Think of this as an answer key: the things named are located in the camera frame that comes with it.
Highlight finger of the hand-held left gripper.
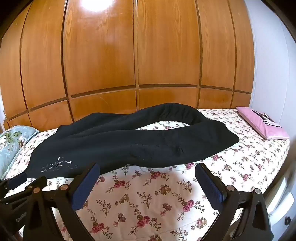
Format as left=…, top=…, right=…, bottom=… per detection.
left=0, top=173, right=28, bottom=189
left=0, top=187, right=29, bottom=209

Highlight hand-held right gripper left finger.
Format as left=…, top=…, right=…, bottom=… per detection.
left=23, top=162, right=100, bottom=241

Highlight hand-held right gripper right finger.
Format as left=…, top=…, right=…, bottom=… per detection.
left=195, top=163, right=274, bottom=241

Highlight black pants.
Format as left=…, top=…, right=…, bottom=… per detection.
left=25, top=103, right=240, bottom=179

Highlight light blue floral pillow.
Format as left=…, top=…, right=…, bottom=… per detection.
left=0, top=125, right=40, bottom=180

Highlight floral bedspread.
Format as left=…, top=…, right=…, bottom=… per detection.
left=0, top=108, right=290, bottom=241

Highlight pink pillow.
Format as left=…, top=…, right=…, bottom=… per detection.
left=236, top=106, right=290, bottom=140

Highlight wooden wardrobe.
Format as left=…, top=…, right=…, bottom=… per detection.
left=0, top=0, right=255, bottom=131

